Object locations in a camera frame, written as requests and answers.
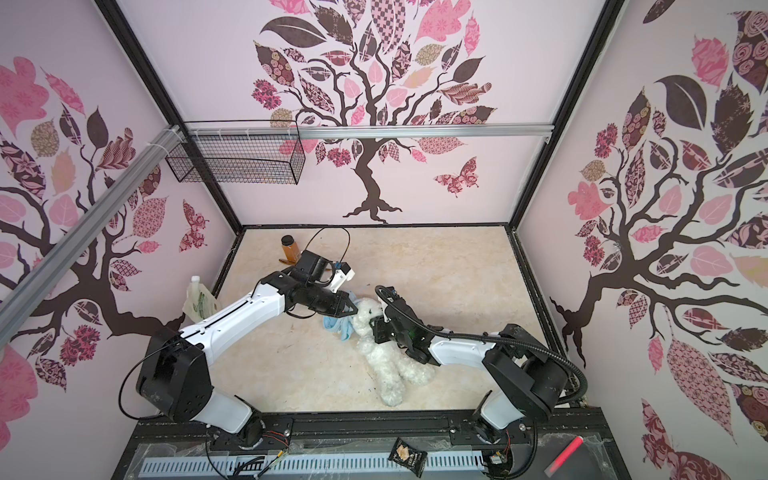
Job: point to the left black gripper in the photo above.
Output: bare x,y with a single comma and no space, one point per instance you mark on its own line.
342,298

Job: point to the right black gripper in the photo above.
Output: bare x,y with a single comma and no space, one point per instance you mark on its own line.
379,328

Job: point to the light blue bear hoodie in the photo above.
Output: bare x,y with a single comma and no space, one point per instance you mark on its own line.
341,326

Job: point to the white teddy bear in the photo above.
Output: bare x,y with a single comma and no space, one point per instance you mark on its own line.
391,368

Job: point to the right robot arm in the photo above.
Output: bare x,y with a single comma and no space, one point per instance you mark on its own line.
529,378

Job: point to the amber bottle black cap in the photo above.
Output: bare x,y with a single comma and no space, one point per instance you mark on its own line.
290,248

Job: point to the small dark snack packet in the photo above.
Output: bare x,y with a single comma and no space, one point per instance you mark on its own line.
404,455

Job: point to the white green pouch bottle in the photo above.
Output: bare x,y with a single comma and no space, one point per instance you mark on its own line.
200,303

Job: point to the pink marker pen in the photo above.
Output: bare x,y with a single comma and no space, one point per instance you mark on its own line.
563,456

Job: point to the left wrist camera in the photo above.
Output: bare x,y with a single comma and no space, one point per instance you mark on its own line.
341,275

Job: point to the black wire basket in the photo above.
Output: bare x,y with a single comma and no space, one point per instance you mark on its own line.
260,152

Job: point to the white slotted cable duct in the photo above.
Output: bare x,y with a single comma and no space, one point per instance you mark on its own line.
312,465

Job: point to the rear aluminium frame bar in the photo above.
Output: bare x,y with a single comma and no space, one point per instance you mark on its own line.
367,132

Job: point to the aluminium frame bar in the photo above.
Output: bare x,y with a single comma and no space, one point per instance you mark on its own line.
19,305
367,132

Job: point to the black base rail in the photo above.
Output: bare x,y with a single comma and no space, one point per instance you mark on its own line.
306,429

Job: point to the left aluminium frame bar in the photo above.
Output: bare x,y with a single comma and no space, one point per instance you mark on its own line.
19,305

